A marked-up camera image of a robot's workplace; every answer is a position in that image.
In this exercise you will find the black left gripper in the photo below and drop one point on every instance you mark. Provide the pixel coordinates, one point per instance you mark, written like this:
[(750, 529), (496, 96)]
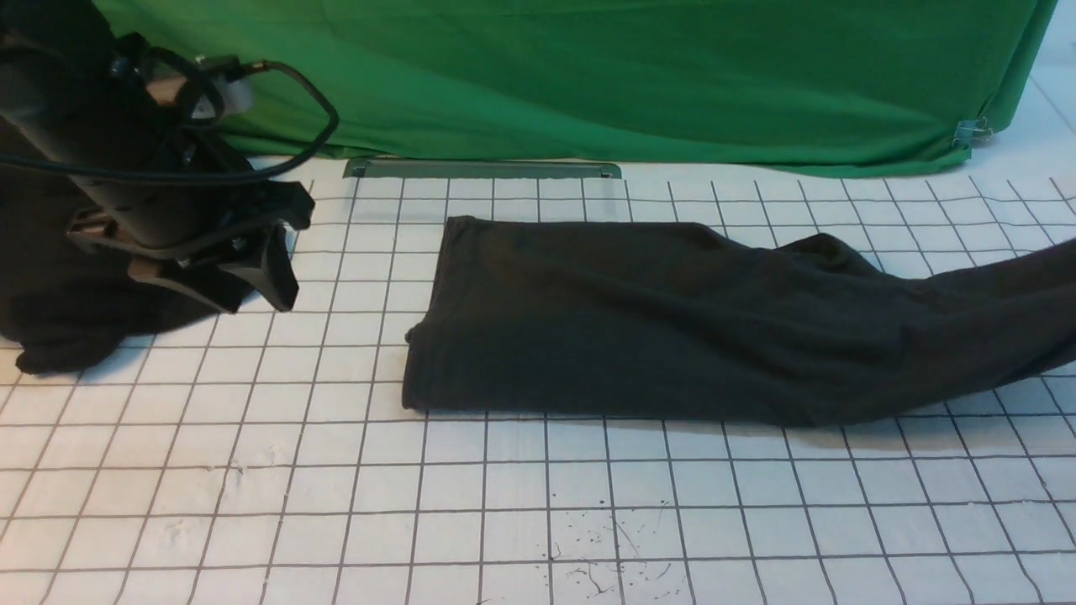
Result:
[(212, 245)]

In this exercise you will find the gray long-sleeved shirt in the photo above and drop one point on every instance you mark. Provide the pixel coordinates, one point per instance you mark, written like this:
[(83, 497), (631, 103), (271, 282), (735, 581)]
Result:
[(673, 320)]

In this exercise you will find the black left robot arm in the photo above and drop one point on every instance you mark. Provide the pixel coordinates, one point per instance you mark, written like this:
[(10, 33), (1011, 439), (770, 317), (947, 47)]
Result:
[(131, 65)]

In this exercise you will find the gray metal strip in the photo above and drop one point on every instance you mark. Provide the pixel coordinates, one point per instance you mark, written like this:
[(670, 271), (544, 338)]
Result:
[(403, 168)]

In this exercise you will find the white gridded table mat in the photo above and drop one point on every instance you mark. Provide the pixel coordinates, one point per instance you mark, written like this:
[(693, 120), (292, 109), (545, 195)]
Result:
[(264, 458)]

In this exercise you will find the pile of dark clothes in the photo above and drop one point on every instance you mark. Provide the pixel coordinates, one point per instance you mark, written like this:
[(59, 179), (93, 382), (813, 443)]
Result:
[(76, 311)]

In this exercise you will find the green backdrop cloth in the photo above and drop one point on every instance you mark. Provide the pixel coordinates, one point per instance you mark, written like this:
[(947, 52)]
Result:
[(821, 88)]

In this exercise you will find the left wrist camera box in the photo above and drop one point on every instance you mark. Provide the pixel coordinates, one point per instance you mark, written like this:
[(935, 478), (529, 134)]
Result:
[(203, 92)]

